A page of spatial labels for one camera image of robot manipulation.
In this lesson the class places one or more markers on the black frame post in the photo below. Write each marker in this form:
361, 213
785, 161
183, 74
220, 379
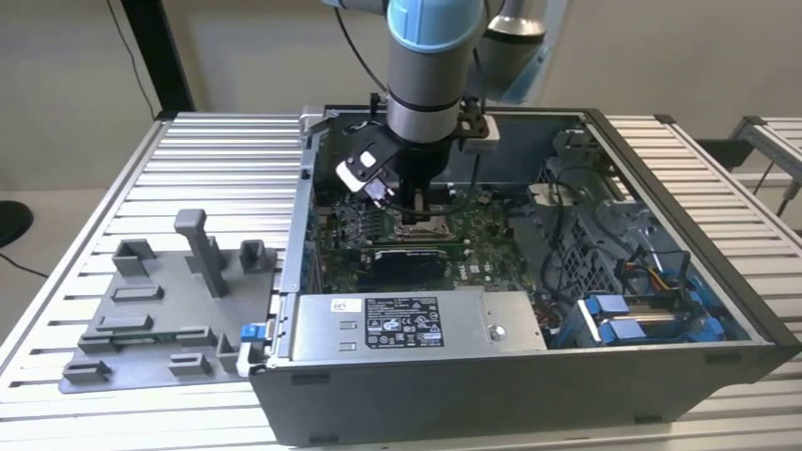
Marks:
159, 56

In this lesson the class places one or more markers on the grey plastic parts rack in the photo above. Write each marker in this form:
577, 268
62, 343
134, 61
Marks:
175, 315

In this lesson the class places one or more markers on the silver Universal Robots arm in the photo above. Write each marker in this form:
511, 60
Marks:
426, 84

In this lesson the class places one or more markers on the blue case latch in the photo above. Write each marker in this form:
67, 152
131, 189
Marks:
251, 333

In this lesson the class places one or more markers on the blue disk carrier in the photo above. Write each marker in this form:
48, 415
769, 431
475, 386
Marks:
607, 304
623, 330

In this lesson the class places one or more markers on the green motherboard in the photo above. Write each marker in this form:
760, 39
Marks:
495, 263

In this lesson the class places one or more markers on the black graphics card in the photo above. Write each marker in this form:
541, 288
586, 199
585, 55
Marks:
407, 270

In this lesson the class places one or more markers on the large white wrist camera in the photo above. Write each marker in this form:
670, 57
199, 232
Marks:
351, 176

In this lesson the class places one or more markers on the metal slat side table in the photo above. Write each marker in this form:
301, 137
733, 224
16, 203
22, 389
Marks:
784, 136

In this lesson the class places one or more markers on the small white wrist camera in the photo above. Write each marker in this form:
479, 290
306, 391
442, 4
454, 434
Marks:
482, 143

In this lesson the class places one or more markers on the silver power supply unit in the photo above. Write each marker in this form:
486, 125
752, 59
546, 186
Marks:
463, 324

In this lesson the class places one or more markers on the CPU socket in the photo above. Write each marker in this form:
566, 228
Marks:
419, 237

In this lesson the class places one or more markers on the grey metal drive cage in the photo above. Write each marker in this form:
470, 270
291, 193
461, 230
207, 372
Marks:
621, 221

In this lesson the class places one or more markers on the blue plastic bay rail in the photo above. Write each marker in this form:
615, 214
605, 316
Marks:
705, 324

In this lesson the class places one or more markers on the black round stool base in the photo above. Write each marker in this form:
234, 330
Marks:
12, 223

